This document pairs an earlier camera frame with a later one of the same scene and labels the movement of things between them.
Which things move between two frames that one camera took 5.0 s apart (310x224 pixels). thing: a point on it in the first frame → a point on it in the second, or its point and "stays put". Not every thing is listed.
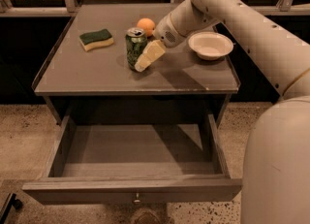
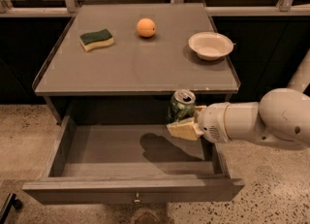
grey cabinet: [108, 67] stays put
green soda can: [136, 40] → [181, 106]
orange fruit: [146, 24] stays put
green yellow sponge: [90, 41] stays put
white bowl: [210, 45] stays put
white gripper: [165, 31] → [211, 121]
